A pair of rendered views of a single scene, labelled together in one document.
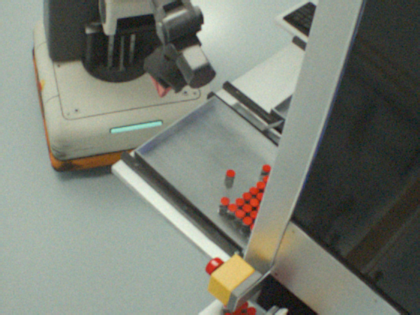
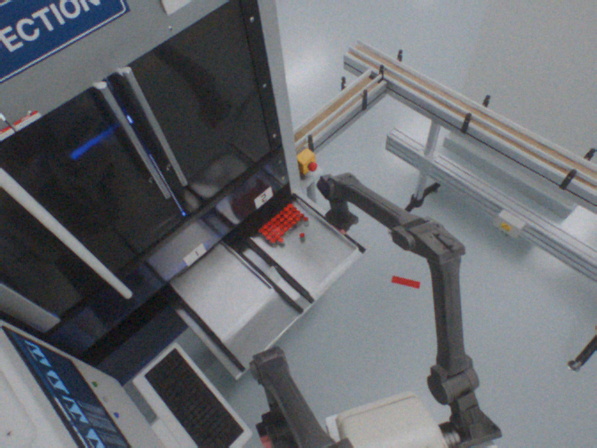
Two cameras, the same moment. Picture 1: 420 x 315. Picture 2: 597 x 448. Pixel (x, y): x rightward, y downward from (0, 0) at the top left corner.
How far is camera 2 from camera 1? 1.91 m
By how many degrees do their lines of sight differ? 69
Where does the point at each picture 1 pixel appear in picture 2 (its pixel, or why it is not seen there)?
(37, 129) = not seen: outside the picture
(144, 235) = (346, 391)
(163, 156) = (340, 255)
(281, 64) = (258, 342)
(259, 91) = (278, 312)
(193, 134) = (322, 271)
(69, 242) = (399, 379)
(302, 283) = not seen: hidden behind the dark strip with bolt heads
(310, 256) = not seen: hidden behind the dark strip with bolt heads
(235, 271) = (304, 156)
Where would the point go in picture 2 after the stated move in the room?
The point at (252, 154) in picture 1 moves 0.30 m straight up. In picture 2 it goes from (287, 261) to (277, 221)
